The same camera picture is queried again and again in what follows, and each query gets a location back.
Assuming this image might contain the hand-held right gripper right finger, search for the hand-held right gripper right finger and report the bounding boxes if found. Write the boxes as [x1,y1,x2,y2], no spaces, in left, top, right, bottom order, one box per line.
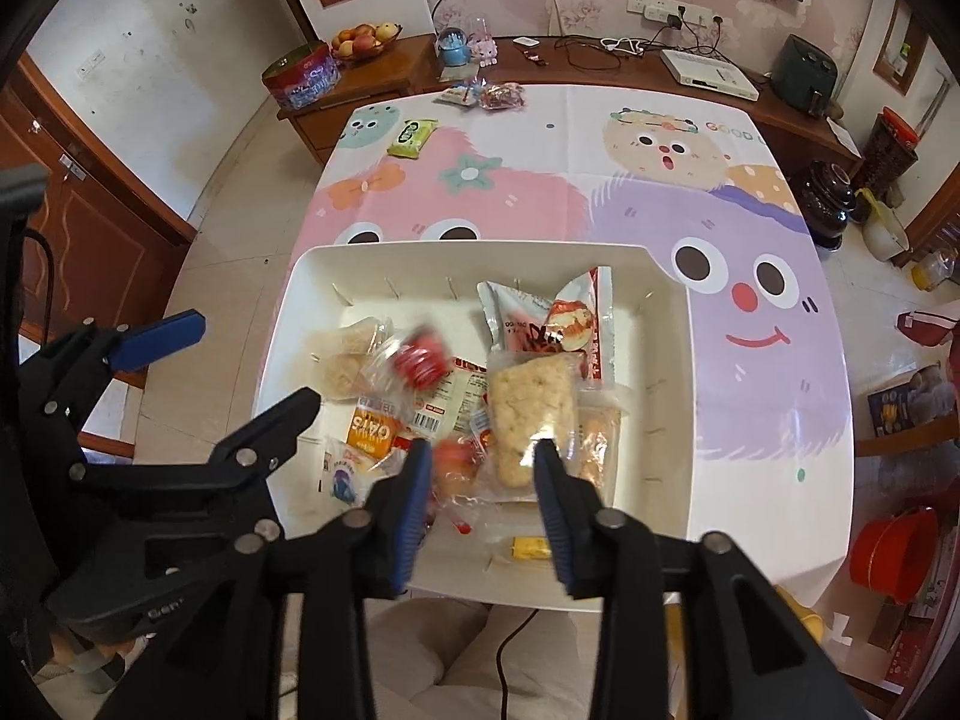
[532,440,848,720]

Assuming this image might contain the white set-top box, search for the white set-top box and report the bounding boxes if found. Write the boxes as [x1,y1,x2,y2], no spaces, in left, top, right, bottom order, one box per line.
[660,49,761,101]

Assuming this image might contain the green snack packet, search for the green snack packet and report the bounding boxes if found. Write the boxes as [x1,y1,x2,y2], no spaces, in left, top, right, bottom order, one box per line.
[385,118,440,161]

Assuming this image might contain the wooden door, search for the wooden door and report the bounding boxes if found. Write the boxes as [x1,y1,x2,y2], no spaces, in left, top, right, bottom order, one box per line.
[0,52,197,395]

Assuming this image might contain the thin black cable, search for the thin black cable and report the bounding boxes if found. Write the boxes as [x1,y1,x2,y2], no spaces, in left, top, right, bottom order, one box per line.
[493,606,542,720]

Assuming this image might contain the white plastic tray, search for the white plastic tray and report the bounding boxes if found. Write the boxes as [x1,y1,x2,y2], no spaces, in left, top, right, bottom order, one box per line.
[253,240,703,613]

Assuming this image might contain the brown woven bin red lid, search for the brown woven bin red lid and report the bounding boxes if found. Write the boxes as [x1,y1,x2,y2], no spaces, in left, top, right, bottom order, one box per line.
[851,108,920,200]

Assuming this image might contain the yellow liquid jar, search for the yellow liquid jar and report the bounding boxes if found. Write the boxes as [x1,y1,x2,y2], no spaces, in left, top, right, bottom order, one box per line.
[911,247,959,294]

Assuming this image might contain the green air fryer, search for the green air fryer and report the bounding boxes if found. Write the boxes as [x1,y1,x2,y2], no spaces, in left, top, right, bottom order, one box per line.
[772,34,840,118]

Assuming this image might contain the small reddish snack packet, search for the small reddish snack packet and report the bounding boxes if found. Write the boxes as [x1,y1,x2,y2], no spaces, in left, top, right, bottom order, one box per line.
[433,435,485,500]

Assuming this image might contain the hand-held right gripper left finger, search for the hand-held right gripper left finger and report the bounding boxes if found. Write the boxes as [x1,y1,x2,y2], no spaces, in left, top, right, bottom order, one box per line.
[97,439,436,720]

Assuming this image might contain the orange label snack packet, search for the orange label snack packet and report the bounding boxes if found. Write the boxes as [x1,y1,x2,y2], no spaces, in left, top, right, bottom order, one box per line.
[345,403,413,467]

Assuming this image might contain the red white label snack packet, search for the red white label snack packet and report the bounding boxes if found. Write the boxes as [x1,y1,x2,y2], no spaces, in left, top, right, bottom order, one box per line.
[415,360,493,441]

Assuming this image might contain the red plastic basin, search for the red plastic basin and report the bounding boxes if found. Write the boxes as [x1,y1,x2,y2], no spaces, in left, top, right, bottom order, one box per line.
[850,506,943,605]

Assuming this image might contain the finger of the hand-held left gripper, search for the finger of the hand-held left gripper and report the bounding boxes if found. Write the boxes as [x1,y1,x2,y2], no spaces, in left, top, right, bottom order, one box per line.
[21,309,208,430]
[70,386,325,512]

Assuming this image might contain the dark brown jar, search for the dark brown jar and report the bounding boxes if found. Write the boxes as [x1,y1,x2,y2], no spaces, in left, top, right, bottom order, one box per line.
[791,161,857,249]

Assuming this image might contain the white bucket yellow handle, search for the white bucket yellow handle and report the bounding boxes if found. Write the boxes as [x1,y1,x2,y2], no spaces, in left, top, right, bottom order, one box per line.
[859,187,913,261]

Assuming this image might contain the cartoon printed tablecloth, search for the cartoon printed tablecloth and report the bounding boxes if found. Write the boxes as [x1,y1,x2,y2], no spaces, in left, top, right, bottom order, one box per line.
[255,82,857,616]

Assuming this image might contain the pale puffed snack packet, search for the pale puffed snack packet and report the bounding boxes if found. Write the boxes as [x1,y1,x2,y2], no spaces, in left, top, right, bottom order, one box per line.
[486,355,584,497]

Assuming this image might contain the pink white snack packet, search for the pink white snack packet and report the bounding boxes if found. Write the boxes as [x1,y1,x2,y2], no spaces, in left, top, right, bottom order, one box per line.
[478,280,562,362]

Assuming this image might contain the person's legs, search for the person's legs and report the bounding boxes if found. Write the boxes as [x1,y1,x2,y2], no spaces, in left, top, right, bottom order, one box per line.
[281,600,605,720]

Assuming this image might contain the white blue snack packet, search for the white blue snack packet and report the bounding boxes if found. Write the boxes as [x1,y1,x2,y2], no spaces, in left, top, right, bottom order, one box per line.
[321,435,380,505]

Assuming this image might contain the white wall socket strip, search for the white wall socket strip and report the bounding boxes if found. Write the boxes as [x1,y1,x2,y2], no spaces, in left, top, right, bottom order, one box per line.
[626,0,714,25]

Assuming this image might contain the thick black cable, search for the thick black cable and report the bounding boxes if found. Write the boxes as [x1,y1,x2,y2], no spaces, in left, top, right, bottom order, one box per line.
[21,231,59,320]

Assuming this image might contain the clear brown bread packet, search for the clear brown bread packet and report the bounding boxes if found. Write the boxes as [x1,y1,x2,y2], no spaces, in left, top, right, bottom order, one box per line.
[306,317,395,400]

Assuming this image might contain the fruit bowl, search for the fruit bowl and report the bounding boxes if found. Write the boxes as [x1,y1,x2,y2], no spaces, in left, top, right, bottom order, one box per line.
[330,21,403,62]

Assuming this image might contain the clear red candy packet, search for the clear red candy packet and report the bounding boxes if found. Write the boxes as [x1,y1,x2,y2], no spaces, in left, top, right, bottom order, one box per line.
[480,82,528,114]

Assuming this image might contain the round red snack packet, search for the round red snack packet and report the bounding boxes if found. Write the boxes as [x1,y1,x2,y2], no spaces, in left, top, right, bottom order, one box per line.
[375,324,455,395]

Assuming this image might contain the black looped cable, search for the black looped cable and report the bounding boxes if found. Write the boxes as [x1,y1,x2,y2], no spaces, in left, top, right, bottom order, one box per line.
[553,35,602,70]

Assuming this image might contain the red round tin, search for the red round tin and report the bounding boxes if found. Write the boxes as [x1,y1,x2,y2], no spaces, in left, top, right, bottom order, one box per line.
[261,45,343,110]

